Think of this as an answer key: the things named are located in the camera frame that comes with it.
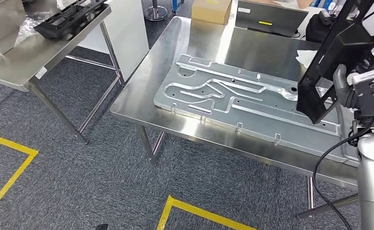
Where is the steel table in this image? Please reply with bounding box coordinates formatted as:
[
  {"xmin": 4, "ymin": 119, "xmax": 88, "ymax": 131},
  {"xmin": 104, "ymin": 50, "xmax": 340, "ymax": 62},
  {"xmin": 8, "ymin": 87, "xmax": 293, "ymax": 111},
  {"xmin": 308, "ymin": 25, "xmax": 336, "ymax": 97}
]
[{"xmin": 0, "ymin": 0, "xmax": 125, "ymax": 145}]

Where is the cardboard box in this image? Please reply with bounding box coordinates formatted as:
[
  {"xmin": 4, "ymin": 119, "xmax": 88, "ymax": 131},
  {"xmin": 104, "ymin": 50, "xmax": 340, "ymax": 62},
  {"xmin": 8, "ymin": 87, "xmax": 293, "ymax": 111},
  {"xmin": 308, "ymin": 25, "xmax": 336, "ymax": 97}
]
[{"xmin": 191, "ymin": 0, "xmax": 233, "ymax": 25}]

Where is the steel workbench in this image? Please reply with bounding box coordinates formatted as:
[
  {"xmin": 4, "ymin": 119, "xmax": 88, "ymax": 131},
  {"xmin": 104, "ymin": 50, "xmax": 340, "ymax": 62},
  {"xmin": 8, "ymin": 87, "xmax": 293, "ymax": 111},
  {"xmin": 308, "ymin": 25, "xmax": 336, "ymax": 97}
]
[{"xmin": 110, "ymin": 16, "xmax": 362, "ymax": 219}]

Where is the black plastic part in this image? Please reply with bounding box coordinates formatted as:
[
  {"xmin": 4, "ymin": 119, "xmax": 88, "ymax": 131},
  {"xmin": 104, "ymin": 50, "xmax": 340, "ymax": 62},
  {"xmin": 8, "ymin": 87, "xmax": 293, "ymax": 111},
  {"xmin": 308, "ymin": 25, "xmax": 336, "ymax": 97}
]
[
  {"xmin": 296, "ymin": 0, "xmax": 374, "ymax": 125},
  {"xmin": 34, "ymin": 0, "xmax": 109, "ymax": 41}
]

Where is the chrome stanchion base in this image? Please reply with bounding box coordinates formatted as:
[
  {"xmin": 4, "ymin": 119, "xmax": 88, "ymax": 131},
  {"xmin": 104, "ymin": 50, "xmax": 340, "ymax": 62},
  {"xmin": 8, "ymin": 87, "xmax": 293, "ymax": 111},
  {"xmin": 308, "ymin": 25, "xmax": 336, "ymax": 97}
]
[{"xmin": 143, "ymin": 0, "xmax": 169, "ymax": 22}]

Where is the black bag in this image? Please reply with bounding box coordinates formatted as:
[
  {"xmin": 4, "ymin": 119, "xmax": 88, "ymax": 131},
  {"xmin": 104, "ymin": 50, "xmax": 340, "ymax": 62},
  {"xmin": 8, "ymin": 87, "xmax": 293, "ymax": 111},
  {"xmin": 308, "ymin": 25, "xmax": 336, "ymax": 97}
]
[{"xmin": 305, "ymin": 10, "xmax": 338, "ymax": 44}]

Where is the clear plastic bag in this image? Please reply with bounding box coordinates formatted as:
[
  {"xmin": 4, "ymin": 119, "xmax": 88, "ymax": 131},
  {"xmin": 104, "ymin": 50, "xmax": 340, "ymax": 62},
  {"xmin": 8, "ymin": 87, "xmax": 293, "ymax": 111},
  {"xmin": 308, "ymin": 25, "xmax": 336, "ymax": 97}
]
[{"xmin": 13, "ymin": 12, "xmax": 53, "ymax": 46}]

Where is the black cable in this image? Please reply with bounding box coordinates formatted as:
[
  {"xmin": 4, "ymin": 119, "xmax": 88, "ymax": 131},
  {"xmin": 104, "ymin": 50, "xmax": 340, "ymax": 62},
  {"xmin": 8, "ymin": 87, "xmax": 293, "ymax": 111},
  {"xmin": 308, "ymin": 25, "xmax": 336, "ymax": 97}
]
[{"xmin": 312, "ymin": 108, "xmax": 374, "ymax": 230}]

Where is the white tissue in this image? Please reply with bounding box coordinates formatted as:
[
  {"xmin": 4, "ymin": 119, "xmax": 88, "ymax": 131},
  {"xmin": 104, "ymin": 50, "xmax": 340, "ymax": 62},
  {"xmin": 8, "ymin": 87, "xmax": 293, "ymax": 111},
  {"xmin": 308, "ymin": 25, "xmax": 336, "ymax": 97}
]
[{"xmin": 295, "ymin": 49, "xmax": 319, "ymax": 69}]

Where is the grey laptop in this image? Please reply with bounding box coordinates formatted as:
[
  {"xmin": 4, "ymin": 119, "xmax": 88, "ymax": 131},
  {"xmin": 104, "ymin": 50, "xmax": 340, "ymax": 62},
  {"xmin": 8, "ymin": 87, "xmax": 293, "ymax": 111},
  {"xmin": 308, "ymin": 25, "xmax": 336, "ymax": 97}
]
[{"xmin": 235, "ymin": 0, "xmax": 309, "ymax": 38}]

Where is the aluminium jig plate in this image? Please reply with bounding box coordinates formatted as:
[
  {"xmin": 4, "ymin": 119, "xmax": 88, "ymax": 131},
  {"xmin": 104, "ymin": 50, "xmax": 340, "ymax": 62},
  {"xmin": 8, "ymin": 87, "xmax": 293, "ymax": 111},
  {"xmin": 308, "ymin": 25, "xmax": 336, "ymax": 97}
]
[{"xmin": 153, "ymin": 54, "xmax": 361, "ymax": 168}]

